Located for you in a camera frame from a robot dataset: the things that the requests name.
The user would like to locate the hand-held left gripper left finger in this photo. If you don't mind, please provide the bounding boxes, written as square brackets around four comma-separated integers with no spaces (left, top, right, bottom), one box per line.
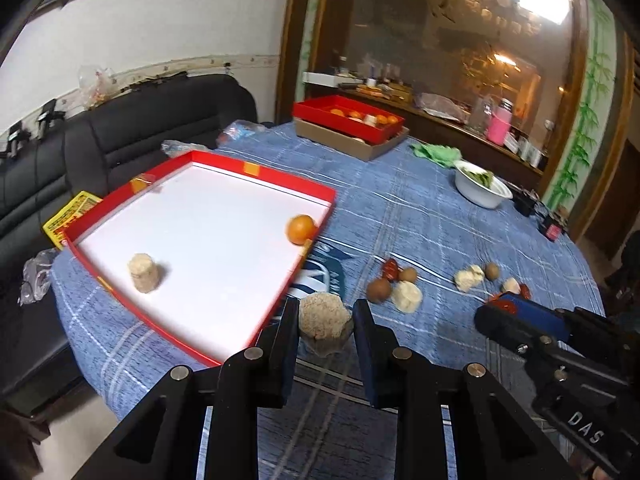
[72,297,301,480]

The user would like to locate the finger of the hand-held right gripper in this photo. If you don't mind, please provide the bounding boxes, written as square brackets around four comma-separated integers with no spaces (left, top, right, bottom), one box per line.
[474,303,631,401]
[500,295,623,361]

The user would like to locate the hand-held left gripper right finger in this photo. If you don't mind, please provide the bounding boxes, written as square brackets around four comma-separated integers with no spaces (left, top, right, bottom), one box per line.
[352,299,576,480]

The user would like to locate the crumbly beige cake lump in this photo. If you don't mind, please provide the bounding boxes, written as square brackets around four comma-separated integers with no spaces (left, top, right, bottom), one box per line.
[299,292,355,345]

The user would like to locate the large red tray white inside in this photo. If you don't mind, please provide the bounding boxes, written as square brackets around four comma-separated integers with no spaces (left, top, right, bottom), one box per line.
[61,149,337,367]

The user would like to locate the small black red box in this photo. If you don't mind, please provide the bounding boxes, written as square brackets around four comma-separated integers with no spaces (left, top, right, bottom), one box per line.
[537,210,568,242]

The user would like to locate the white bowl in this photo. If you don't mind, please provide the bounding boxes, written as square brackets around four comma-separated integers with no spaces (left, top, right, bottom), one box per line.
[454,160,514,209]

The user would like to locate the green vegetables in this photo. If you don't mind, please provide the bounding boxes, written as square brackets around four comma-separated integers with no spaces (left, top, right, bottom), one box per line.
[462,165,496,187]

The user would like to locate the beige cylinder cake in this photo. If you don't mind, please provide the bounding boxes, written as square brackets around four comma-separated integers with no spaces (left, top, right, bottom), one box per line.
[127,253,162,292]

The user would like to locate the green cloth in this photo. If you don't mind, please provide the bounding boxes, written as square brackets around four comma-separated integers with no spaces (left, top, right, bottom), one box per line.
[410,142,463,168]

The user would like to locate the pink cup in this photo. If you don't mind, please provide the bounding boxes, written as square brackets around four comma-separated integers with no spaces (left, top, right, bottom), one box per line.
[487,101,513,143]

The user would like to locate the wooden sideboard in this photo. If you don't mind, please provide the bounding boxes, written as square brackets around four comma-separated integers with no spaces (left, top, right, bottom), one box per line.
[302,72,546,176]

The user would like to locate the brown cardboard box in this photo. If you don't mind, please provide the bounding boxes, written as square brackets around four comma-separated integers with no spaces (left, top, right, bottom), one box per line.
[294,117,410,162]

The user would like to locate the clear plastic bottle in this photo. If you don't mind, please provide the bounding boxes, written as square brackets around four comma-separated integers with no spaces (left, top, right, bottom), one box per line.
[470,95,492,131]

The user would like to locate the bamboo print panel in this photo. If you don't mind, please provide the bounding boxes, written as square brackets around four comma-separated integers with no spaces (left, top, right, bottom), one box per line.
[545,0,626,211]

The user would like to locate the crumpled clear plastic bag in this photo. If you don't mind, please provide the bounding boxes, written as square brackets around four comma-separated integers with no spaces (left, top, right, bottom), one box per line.
[415,92,471,121]

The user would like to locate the yellow printed packet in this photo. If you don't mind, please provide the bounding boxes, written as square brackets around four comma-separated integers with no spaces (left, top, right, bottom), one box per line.
[42,191,103,249]

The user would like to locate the black leather sofa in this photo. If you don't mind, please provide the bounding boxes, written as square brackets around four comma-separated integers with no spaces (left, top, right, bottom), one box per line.
[0,74,258,411]

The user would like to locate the white flat box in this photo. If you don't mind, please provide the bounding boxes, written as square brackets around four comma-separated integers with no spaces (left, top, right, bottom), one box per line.
[302,71,351,88]

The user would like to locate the wood framed glass partition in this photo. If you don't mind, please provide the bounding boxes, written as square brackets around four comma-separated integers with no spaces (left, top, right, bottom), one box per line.
[275,0,626,196]

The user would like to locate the black clip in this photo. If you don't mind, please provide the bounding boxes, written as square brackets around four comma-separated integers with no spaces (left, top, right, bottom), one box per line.
[35,100,68,128]
[0,122,28,158]

